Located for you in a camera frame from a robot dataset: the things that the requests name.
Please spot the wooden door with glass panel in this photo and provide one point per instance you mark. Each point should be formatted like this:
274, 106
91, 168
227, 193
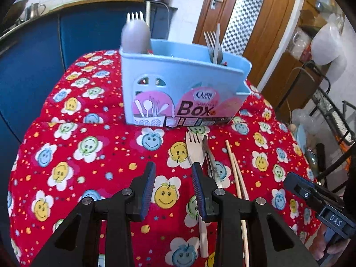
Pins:
211, 19

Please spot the red smiley flower tablecloth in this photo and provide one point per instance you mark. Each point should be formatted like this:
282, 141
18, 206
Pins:
91, 144

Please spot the grey plastic spork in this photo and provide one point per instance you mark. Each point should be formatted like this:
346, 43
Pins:
135, 37

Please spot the black metal rack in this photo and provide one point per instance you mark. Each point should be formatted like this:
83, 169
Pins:
328, 108

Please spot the metal kettle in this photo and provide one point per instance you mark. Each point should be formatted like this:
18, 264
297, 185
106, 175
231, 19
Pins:
33, 11

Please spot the large metal wok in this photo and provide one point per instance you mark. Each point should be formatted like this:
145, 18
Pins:
15, 11

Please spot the metal fork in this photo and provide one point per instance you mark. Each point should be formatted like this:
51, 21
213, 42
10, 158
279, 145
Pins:
210, 44
218, 33
211, 162

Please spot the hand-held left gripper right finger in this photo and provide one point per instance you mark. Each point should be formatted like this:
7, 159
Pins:
198, 192

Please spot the person's right hand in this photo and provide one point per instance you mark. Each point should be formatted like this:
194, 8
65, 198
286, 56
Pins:
319, 247

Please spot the blue base cabinets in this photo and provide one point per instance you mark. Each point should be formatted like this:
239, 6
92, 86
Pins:
27, 69

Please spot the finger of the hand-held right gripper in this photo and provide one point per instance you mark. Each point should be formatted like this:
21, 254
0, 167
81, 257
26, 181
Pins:
294, 182

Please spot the plain wooden chopstick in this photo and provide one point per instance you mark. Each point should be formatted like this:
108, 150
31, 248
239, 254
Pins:
237, 183
242, 183

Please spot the wooden fork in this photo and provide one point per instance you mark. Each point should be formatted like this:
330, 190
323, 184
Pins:
194, 150

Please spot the light blue plastic utensil box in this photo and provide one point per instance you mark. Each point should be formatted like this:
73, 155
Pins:
155, 66

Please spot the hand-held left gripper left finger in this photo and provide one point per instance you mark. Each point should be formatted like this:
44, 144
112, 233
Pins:
147, 192

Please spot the white hanging plastic bag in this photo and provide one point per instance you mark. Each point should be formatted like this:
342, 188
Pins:
328, 47

